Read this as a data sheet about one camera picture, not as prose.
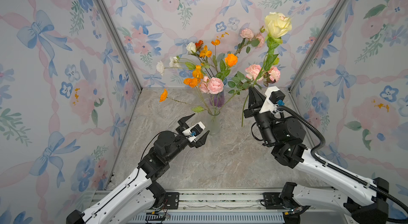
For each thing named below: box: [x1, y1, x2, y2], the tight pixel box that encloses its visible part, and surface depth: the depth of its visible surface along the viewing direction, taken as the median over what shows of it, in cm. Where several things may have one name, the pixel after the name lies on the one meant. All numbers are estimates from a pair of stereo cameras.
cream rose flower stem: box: [240, 11, 292, 128], surface depth 40 cm
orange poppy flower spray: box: [192, 39, 221, 80], surface depth 85 cm
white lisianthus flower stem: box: [156, 56, 197, 76], surface depth 81 cm
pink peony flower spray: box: [199, 75, 225, 116], surface depth 71 cm
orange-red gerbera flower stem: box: [194, 39, 204, 51], surface depth 87 cm
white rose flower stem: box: [185, 41, 209, 72], surface depth 84 cm
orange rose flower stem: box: [215, 53, 239, 80], surface depth 79 cm
